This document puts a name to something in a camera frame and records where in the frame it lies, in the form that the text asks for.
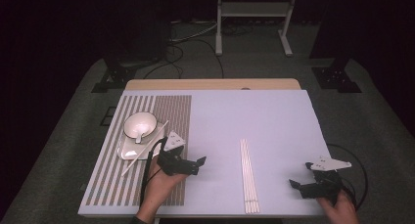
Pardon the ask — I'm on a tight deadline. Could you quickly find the person's right hand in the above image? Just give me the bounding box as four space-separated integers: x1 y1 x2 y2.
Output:
316 189 360 224

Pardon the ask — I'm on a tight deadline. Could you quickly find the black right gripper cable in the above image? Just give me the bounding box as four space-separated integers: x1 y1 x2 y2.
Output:
326 143 370 212

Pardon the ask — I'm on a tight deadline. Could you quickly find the person's left hand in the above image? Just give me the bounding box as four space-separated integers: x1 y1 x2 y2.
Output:
140 159 190 216

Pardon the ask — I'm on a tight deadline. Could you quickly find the brown and white striped placemat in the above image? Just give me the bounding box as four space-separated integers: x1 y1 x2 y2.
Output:
81 94 193 207

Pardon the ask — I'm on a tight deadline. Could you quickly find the black floor cable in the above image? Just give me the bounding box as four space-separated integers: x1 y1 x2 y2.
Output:
195 38 225 79

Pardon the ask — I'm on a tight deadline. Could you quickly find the black box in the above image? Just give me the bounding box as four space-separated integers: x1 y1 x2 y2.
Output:
128 18 170 62

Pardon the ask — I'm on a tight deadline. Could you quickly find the black stand base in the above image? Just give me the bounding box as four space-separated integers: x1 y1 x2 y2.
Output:
91 56 138 94
311 52 362 94

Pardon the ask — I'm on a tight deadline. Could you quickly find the white square plate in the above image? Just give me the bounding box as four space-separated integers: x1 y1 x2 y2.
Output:
116 120 166 160

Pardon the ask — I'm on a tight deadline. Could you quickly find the row of white chopsticks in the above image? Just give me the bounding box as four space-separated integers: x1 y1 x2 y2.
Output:
240 138 261 215

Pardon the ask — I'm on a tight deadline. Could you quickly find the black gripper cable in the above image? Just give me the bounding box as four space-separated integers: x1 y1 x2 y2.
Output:
326 143 370 212
139 136 169 208

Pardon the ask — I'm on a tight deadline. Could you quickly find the dark floor hatch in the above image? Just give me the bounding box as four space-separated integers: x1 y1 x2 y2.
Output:
100 106 117 127

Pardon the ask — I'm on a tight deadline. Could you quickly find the white spoon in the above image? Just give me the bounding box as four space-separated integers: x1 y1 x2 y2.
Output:
134 125 152 145

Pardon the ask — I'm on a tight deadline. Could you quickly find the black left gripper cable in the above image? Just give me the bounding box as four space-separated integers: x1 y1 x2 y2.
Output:
139 136 169 208

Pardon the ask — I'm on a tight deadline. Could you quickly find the white metal stand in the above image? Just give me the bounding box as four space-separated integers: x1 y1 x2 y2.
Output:
214 0 300 58

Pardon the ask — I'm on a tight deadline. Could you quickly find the white bowl with dark rim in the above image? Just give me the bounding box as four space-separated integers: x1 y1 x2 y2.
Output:
122 112 159 141

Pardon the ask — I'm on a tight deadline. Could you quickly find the grey floor cable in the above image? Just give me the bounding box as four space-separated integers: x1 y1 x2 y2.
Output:
169 22 219 43

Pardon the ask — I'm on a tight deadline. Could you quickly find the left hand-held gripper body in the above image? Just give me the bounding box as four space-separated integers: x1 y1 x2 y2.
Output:
158 129 198 177

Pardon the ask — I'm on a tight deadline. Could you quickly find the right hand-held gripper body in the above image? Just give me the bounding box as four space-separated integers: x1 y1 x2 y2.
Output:
300 156 352 205

